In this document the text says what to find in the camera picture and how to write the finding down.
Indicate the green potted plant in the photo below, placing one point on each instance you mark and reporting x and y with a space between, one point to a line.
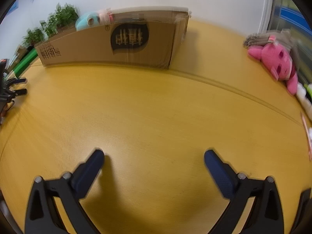
34 37
65 13
51 25

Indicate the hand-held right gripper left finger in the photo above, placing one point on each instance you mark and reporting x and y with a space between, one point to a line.
87 173

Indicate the blue window banner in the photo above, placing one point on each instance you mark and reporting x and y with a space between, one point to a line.
292 14

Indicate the white green plush toy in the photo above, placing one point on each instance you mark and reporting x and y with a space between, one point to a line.
303 97

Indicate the blue wall decal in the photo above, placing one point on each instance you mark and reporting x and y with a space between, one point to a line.
14 7

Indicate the white window frame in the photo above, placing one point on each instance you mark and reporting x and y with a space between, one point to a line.
267 7

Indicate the green foam roll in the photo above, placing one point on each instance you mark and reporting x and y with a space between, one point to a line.
24 61

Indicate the pink teal pig plush toy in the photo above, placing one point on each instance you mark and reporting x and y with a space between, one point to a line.
85 22

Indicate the grey cloth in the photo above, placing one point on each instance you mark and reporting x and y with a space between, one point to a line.
258 39

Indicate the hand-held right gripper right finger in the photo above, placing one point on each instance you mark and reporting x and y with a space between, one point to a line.
219 175

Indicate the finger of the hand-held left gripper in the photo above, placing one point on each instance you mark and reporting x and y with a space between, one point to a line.
20 92
20 80

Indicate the brown cardboard box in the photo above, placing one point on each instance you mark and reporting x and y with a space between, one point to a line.
85 46

